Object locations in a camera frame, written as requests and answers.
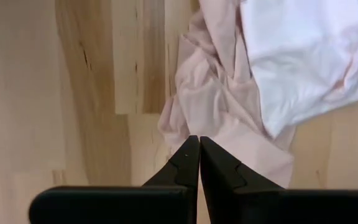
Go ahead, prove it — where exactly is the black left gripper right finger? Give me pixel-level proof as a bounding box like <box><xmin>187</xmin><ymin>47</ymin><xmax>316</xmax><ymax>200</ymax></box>
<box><xmin>200</xmin><ymin>136</ymin><xmax>358</xmax><ymax>224</ymax></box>

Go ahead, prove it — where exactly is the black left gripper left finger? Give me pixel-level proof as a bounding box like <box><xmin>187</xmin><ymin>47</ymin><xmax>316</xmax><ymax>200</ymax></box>
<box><xmin>28</xmin><ymin>135</ymin><xmax>201</xmax><ymax>224</ymax></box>

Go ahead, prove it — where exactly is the pale pink cloth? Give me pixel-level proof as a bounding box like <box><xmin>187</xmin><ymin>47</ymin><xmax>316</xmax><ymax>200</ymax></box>
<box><xmin>157</xmin><ymin>0</ymin><xmax>358</xmax><ymax>189</ymax></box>

